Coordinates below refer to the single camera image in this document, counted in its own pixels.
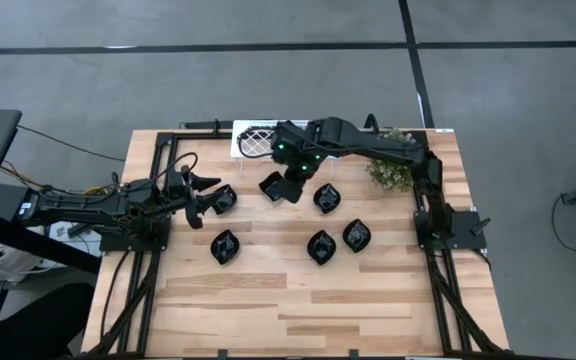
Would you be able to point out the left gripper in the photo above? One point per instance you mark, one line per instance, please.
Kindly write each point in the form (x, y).
(178, 192)

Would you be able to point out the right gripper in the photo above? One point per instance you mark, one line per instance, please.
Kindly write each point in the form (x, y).
(300, 172)

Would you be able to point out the black square wavy mini plate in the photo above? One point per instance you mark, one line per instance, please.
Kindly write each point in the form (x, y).
(269, 186)

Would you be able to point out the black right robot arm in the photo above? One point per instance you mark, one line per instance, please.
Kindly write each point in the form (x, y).
(368, 142)

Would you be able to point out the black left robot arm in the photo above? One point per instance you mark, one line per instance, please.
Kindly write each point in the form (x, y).
(93, 210)

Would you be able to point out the green potted plant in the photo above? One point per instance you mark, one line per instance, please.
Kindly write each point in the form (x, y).
(393, 177)

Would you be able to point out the white flat box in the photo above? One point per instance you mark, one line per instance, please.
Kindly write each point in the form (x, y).
(63, 235)

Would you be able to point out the black table clamp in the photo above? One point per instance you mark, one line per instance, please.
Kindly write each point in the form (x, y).
(353, 354)
(222, 354)

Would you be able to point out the person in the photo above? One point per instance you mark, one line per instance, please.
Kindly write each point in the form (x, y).
(43, 325)

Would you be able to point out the white bag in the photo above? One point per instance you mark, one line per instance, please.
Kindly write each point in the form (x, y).
(3, 262)

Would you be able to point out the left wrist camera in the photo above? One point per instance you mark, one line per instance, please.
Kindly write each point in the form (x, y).
(194, 220)

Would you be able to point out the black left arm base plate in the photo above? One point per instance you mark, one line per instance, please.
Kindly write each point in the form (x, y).
(118, 242)

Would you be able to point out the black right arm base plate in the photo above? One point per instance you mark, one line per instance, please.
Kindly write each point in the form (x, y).
(468, 240)

